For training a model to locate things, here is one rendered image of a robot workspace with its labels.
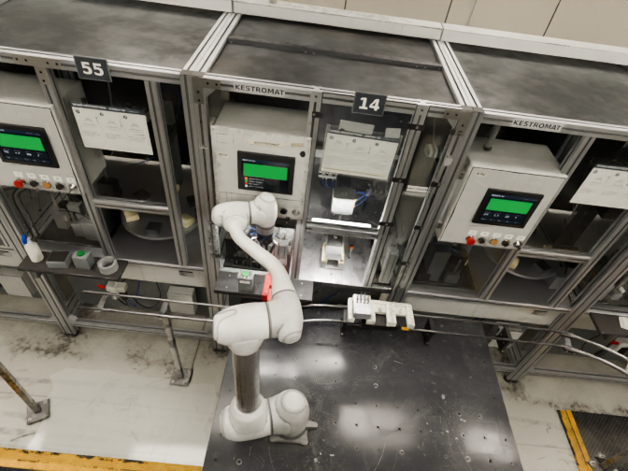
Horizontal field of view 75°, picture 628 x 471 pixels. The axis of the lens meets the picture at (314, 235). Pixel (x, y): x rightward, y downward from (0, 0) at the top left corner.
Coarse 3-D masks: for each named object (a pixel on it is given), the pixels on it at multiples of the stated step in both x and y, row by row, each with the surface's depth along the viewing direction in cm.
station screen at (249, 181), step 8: (248, 160) 174; (256, 160) 174; (288, 168) 176; (248, 176) 180; (288, 176) 178; (248, 184) 183; (256, 184) 183; (264, 184) 182; (272, 184) 182; (280, 184) 182; (288, 184) 182; (280, 192) 185
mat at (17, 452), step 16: (0, 448) 235; (0, 464) 229; (16, 464) 230; (32, 464) 230; (48, 464) 231; (64, 464) 232; (80, 464) 233; (96, 464) 234; (112, 464) 235; (128, 464) 236; (144, 464) 237; (160, 464) 238; (176, 464) 239
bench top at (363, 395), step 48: (336, 336) 234; (384, 336) 238; (432, 336) 241; (288, 384) 211; (336, 384) 214; (384, 384) 217; (432, 384) 219; (480, 384) 223; (336, 432) 196; (384, 432) 199; (432, 432) 201; (480, 432) 204
